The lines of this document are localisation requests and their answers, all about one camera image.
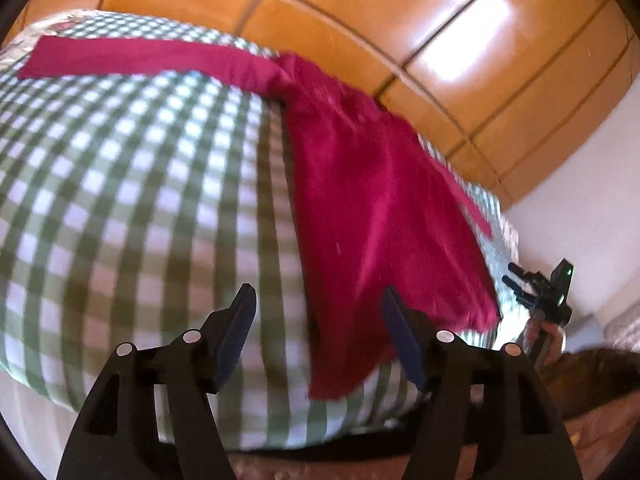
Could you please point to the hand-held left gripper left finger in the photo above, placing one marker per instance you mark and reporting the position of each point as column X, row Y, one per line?
column 236, row 332

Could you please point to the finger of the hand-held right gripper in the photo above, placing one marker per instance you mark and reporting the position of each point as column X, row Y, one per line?
column 519, row 270
column 515, row 290

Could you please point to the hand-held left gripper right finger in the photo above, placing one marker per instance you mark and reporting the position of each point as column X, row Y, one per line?
column 404, row 340

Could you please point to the red garment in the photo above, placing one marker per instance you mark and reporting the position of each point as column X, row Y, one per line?
column 375, row 210

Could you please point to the person's right forearm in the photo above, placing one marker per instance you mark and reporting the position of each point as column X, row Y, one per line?
column 595, row 380

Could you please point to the person's right hand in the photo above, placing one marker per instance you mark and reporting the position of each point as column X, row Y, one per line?
column 547, row 342

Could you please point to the green checked bed sheet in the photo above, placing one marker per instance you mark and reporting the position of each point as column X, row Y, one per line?
column 125, row 210

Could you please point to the wooden wardrobe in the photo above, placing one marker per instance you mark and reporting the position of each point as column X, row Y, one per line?
column 400, row 25

